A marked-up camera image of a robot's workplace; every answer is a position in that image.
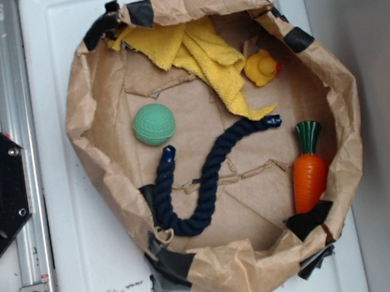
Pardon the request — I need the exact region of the aluminium extrusion rail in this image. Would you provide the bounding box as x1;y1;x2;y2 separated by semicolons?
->
0;0;58;292

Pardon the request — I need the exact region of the dark blue twisted rope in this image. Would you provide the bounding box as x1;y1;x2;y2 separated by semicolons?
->
146;113;294;241

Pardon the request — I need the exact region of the yellow microfiber cloth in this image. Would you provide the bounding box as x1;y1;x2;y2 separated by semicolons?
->
108;17;277;121

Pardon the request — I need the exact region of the orange plastic carrot toy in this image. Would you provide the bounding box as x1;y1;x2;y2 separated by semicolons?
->
293;121;328;214

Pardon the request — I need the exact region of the brown paper bag bin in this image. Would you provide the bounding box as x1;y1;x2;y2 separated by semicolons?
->
65;0;363;292

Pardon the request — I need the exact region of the yellow rubber duck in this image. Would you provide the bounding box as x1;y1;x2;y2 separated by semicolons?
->
244;49;282;87

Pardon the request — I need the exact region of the green dimpled ball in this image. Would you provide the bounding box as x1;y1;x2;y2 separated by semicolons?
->
133;103;176;146

